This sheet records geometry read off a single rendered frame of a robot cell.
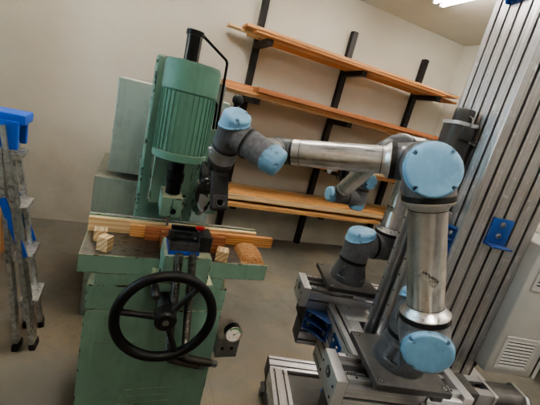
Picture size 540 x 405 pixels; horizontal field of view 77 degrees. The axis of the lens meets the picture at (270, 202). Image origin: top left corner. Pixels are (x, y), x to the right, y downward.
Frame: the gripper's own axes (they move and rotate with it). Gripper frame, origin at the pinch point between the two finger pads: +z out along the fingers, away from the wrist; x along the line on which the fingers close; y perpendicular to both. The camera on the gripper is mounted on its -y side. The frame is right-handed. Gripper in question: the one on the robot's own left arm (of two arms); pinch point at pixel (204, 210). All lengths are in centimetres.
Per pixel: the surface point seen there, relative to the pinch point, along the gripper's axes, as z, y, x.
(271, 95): 55, 189, -78
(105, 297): 28.8, -15.4, 24.5
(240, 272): 18.8, -9.6, -17.1
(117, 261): 17.8, -9.0, 22.6
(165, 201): 8.6, 9.6, 10.5
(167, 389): 61, -34, 0
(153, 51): 70, 240, 20
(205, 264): 8.1, -14.3, -1.8
